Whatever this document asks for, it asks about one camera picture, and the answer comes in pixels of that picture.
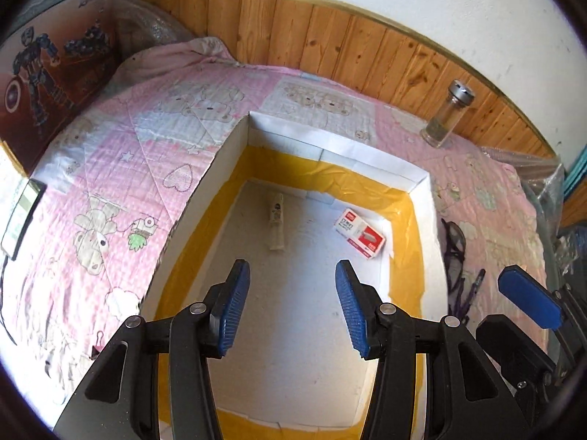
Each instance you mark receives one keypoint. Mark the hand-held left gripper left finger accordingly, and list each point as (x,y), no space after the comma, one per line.
(234,311)

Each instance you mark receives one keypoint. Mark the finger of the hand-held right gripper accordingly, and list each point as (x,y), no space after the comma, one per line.
(509,341)
(529,295)

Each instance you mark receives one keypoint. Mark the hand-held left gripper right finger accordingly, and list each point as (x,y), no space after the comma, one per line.
(351,311)

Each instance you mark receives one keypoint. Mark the black pen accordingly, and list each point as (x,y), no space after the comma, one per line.
(478,282)

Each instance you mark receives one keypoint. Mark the white cardboard box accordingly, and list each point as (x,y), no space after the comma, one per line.
(293,307)

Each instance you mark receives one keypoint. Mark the black framed glasses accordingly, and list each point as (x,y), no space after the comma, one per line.
(451,238)

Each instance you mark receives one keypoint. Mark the red and white staple box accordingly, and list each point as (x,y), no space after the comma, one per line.
(357,233)

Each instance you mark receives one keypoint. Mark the small white glue tube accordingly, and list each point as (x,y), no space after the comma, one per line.
(276,224)

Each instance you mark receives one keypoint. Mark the brown wooden door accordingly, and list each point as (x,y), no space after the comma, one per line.
(575,206)

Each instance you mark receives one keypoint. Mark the bubble wrap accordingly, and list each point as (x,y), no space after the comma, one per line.
(545,183)
(151,27)

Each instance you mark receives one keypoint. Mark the pink binder clip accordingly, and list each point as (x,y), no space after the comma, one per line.
(97,348)

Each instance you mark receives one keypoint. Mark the pink printed blanket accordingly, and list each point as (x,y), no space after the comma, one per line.
(137,146)

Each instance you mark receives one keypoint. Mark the glass bottle with metal lid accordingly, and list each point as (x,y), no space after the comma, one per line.
(442,121)

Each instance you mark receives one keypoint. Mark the smartphone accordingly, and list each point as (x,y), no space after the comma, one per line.
(23,215)

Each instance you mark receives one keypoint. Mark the wooden headboard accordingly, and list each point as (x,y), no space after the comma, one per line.
(321,41)

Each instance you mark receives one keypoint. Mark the robot figure toy box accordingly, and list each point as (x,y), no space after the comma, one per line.
(55,73)

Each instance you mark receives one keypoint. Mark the blue frame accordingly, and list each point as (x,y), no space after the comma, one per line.
(578,165)

